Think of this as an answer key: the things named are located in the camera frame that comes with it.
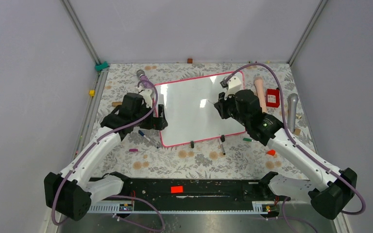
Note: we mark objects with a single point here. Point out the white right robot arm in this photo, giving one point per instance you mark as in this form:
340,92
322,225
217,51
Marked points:
328,188

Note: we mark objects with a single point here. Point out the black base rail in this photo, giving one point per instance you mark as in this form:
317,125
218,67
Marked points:
144,196

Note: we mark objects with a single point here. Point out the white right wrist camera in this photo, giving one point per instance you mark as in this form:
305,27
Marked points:
232,86

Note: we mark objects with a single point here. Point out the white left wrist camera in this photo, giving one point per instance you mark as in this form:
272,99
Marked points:
147,95

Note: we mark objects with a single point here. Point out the floral patterned table mat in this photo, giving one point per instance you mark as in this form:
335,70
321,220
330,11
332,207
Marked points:
243,160

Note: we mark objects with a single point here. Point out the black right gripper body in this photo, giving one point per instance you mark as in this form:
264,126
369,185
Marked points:
228,107

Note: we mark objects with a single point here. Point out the pink framed whiteboard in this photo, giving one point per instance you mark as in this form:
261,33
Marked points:
189,115

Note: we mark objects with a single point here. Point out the blue capped marker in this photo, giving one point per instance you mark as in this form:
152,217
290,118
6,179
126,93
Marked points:
148,139

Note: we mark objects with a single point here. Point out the small wooden cube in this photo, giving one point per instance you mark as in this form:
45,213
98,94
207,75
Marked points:
297,132

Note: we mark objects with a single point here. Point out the red triangular block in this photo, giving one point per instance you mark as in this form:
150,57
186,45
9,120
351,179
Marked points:
271,152

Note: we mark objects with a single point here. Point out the silver toy microphone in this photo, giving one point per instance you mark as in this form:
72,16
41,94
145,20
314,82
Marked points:
292,111

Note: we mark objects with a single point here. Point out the yellow cube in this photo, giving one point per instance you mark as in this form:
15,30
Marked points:
92,93

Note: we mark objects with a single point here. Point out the purple patterned toy microphone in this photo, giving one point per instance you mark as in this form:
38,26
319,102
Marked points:
144,86

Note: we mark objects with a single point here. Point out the red box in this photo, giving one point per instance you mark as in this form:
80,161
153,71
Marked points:
273,98

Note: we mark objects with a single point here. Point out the brown wooden toy microphone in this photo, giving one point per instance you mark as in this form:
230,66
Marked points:
116,104

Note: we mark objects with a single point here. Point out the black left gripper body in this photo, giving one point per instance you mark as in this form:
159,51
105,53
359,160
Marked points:
146,123

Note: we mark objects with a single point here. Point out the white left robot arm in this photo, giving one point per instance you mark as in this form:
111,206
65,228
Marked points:
71,192

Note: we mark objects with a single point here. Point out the red label on rail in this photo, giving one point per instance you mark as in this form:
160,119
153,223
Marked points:
176,189

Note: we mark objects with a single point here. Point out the teal block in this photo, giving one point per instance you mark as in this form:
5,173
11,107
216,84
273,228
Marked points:
101,66

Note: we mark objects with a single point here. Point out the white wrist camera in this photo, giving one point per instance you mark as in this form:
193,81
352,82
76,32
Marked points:
147,95
232,86

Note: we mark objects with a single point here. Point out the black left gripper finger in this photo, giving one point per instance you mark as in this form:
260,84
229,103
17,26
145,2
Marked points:
161,113
160,124

